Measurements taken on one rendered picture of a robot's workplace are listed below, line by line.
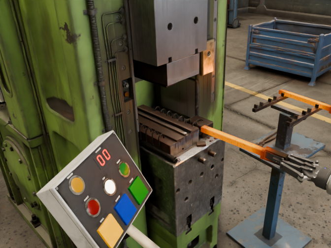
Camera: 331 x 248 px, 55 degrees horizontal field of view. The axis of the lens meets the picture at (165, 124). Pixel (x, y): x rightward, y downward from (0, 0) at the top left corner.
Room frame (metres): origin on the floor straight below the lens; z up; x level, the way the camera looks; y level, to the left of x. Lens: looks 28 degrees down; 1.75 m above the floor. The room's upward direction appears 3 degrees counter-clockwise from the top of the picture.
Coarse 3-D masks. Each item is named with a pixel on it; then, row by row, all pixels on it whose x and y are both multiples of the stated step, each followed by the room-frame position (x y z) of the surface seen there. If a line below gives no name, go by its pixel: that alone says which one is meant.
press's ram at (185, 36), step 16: (128, 0) 1.30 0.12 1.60; (144, 0) 1.23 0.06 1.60; (160, 0) 1.21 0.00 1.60; (176, 0) 1.27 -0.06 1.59; (192, 0) 1.33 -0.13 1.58; (144, 16) 1.23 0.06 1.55; (160, 16) 1.21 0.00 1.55; (176, 16) 1.27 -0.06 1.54; (192, 16) 1.33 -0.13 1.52; (144, 32) 1.24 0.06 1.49; (160, 32) 1.21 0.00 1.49; (176, 32) 1.27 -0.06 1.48; (192, 32) 1.33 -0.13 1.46; (144, 48) 1.24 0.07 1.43; (160, 48) 1.20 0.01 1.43; (176, 48) 1.26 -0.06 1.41; (192, 48) 1.33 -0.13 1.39; (160, 64) 1.20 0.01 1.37
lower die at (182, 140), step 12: (144, 108) 1.61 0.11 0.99; (144, 120) 1.47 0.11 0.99; (156, 120) 1.45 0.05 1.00; (168, 120) 1.44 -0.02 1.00; (180, 120) 1.45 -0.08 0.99; (144, 132) 1.36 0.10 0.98; (156, 132) 1.35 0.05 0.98; (168, 132) 1.33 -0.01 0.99; (180, 132) 1.31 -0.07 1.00; (192, 132) 1.33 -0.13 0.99; (156, 144) 1.29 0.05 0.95; (168, 144) 1.24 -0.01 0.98; (180, 144) 1.27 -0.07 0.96; (192, 144) 1.33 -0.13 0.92
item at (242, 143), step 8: (208, 128) 1.22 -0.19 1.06; (216, 136) 1.17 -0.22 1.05; (224, 136) 1.14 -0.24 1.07; (232, 136) 1.14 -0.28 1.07; (232, 144) 1.11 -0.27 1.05; (240, 144) 1.08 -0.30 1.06; (248, 144) 1.07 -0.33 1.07; (256, 152) 1.03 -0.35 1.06; (264, 152) 1.00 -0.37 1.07; (272, 152) 0.99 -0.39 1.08; (280, 152) 0.98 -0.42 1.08
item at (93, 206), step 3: (90, 201) 0.73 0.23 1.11; (93, 201) 0.74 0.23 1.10; (96, 201) 0.75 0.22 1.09; (90, 204) 0.73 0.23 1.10; (93, 204) 0.73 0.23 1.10; (96, 204) 0.74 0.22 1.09; (90, 207) 0.72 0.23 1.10; (93, 207) 0.72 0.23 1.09; (96, 207) 0.73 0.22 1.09; (90, 210) 0.71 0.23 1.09; (93, 210) 0.72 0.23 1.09; (96, 210) 0.72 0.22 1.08; (90, 213) 0.71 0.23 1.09; (93, 213) 0.71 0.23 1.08; (96, 213) 0.72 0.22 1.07
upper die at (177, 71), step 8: (192, 56) 1.33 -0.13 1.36; (136, 64) 1.37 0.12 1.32; (144, 64) 1.33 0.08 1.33; (168, 64) 1.23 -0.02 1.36; (176, 64) 1.26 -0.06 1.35; (184, 64) 1.29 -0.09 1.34; (192, 64) 1.33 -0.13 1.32; (136, 72) 1.37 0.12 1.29; (144, 72) 1.33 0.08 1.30; (152, 72) 1.29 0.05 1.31; (160, 72) 1.25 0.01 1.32; (168, 72) 1.23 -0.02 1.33; (176, 72) 1.26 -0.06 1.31; (184, 72) 1.29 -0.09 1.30; (192, 72) 1.33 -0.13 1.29; (152, 80) 1.29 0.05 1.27; (160, 80) 1.26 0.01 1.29; (168, 80) 1.23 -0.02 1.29; (176, 80) 1.26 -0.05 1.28
